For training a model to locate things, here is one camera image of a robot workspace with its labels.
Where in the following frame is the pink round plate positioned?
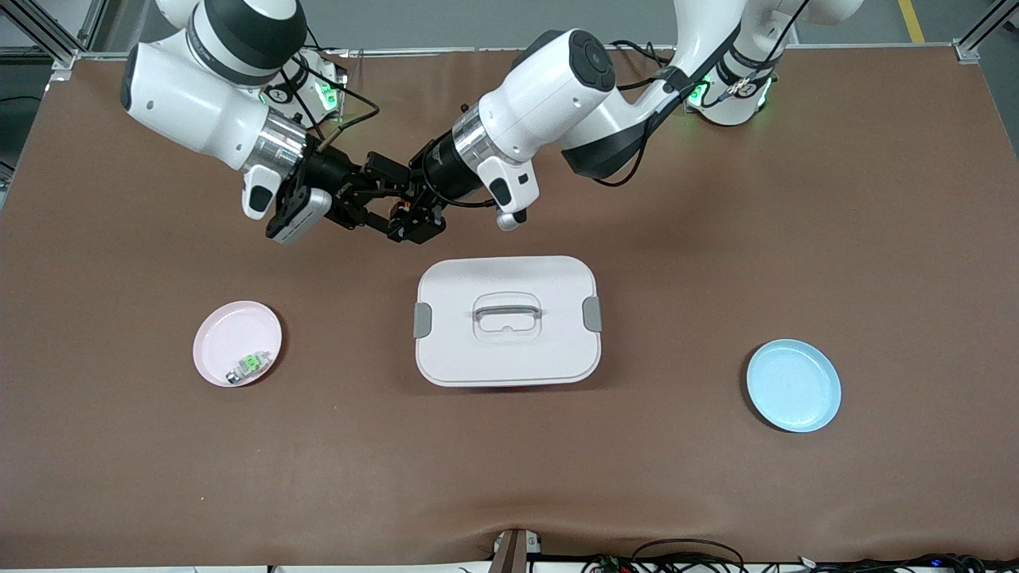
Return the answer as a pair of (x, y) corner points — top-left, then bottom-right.
(193, 300), (284, 389)

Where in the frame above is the white lidded pink storage box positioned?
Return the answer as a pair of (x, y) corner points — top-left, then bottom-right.
(412, 255), (604, 389)

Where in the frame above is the brown table mat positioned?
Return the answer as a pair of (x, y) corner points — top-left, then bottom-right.
(0, 48), (1019, 568)

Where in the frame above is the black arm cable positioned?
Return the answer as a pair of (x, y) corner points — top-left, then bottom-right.
(593, 0), (810, 189)
(290, 28), (380, 133)

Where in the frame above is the front camera mount post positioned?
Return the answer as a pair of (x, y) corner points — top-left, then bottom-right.
(488, 528), (545, 573)

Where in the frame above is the aluminium frame profile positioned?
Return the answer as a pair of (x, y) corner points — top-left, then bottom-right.
(0, 0), (109, 72)
(954, 0), (1019, 66)

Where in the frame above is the light blue round plate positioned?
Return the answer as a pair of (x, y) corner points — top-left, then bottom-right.
(746, 338), (843, 435)

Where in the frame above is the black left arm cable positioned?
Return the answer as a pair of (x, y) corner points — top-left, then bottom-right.
(593, 0), (810, 189)

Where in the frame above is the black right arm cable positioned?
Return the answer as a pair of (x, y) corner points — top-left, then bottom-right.
(290, 28), (380, 133)

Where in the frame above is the black cable bundle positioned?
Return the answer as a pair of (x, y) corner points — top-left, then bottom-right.
(796, 552), (1019, 573)

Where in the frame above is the black looped cable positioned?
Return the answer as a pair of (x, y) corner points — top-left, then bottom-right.
(631, 539), (748, 573)

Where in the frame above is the black left base cable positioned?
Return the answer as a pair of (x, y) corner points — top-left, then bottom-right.
(611, 38), (679, 82)

